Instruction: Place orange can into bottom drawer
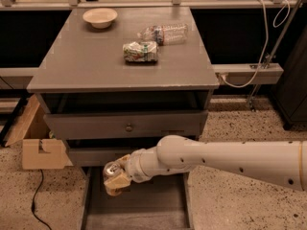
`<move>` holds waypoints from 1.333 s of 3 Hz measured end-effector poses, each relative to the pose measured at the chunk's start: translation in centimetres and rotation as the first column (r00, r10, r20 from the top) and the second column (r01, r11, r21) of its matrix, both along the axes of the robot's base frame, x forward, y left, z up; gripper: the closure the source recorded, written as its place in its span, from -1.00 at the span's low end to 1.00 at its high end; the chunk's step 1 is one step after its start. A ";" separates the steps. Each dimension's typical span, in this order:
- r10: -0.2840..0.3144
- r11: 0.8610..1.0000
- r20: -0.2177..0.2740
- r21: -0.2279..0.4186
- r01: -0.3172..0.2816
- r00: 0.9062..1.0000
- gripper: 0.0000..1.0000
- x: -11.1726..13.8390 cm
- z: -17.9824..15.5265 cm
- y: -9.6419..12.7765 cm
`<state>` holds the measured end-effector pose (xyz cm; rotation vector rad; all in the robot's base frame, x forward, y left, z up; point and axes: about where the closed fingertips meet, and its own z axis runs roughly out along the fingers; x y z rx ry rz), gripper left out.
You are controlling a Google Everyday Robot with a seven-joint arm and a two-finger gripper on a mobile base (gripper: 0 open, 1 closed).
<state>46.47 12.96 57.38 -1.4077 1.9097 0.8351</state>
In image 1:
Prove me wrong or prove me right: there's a grey bottom drawer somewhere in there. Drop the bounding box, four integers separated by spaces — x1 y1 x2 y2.
80 167 194 230

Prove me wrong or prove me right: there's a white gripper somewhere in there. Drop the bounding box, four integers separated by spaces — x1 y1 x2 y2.
104 149 152 196

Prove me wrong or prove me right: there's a grey horizontal rail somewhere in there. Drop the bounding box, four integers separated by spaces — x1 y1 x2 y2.
212 63 283 86

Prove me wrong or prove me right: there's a black floor cable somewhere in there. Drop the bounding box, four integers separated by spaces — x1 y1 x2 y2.
30 169 53 230

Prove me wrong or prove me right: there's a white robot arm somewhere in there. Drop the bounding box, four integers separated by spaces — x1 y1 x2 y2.
103 135 307 196

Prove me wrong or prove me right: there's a grey drawer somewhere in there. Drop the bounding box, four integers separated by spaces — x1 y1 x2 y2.
80 167 194 230
44 111 208 140
68 147 137 167

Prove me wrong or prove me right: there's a metal diagonal rod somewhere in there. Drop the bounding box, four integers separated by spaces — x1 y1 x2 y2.
247 0 303 111

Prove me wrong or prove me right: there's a cardboard box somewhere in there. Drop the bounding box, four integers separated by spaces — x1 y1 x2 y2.
6 95 72 170

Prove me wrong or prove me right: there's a white bowl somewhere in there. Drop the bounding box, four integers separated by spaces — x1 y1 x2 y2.
83 8 118 29

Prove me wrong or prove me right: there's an orange soda can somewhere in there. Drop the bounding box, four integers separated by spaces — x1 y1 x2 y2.
103 162 122 196

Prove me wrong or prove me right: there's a grey drawer cabinet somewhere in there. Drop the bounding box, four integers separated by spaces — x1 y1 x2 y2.
26 6 221 230

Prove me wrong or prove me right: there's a clear plastic water bottle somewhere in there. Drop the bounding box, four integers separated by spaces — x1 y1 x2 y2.
137 23 188 46

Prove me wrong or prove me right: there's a grey middle drawer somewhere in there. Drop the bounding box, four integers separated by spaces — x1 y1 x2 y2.
68 147 137 167

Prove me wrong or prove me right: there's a grey top drawer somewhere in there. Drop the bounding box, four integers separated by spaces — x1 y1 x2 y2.
44 111 208 140

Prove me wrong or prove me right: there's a crushed green white can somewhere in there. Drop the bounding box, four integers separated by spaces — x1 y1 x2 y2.
123 41 158 62

